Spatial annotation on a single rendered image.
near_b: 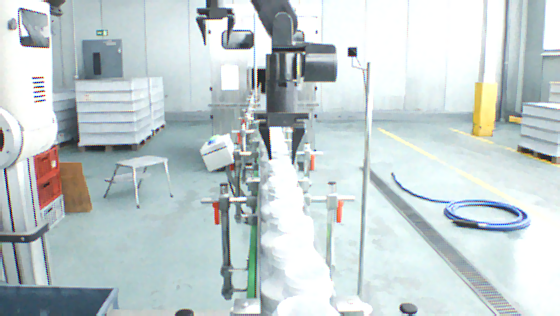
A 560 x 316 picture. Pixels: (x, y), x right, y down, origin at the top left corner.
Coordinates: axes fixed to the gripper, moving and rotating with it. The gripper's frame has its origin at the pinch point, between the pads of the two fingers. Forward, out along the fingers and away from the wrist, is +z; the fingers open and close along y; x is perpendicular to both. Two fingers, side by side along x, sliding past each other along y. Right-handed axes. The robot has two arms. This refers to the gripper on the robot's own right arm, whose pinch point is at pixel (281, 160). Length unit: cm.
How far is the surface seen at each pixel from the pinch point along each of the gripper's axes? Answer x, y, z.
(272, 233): -30.8, -2.4, 2.6
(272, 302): -43.6, -2.7, 4.4
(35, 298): -11, -45, 23
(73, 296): -10.6, -37.9, 22.3
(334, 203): -0.9, 10.0, 8.3
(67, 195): 305, -189, 94
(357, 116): 1020, 239, 95
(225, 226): -0.1, -10.9, 12.9
